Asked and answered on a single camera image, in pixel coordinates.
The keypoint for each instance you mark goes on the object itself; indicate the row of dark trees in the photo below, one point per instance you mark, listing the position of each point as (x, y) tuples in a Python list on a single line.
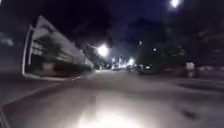
[(173, 50)]

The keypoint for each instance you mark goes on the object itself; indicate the grey asphalt road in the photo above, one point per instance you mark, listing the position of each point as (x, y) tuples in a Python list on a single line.
[(133, 90)]

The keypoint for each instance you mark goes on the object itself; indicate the long pale building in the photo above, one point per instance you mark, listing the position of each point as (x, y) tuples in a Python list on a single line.
[(66, 50)]

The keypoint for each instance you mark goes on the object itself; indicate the pale kerb strip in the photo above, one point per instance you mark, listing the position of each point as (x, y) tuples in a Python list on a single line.
[(40, 92)]

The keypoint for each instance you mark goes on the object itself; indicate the street lamp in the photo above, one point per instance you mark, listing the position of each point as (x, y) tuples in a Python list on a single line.
[(102, 50)]

